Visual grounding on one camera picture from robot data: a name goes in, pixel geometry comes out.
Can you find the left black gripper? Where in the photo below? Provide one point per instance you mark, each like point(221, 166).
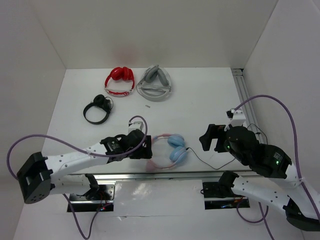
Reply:
point(144, 152)

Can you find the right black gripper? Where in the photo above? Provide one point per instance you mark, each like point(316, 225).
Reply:
point(213, 131)

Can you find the pink blue cat-ear headphones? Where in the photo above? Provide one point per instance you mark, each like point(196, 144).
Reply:
point(177, 156)

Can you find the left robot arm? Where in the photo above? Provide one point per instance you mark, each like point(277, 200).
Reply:
point(41, 176)

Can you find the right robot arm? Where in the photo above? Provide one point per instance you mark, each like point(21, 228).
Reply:
point(300, 204)

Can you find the black headphones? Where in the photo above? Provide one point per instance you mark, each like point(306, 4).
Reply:
point(98, 110)

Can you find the grey white headphones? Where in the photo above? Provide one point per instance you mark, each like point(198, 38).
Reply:
point(155, 84)

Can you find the red headphones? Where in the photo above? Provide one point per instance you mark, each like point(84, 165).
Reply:
point(120, 82)

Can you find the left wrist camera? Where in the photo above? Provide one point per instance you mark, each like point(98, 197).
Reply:
point(136, 125)

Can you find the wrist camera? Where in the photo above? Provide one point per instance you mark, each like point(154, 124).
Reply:
point(236, 118)
point(136, 125)

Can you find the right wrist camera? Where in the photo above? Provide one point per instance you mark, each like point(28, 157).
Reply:
point(236, 118)

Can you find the aluminium front rail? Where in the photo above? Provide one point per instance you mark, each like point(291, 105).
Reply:
point(181, 175)

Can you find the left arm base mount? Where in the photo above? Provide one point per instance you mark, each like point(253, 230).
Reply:
point(95, 195)

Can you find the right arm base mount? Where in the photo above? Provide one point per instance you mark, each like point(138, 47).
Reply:
point(215, 198)

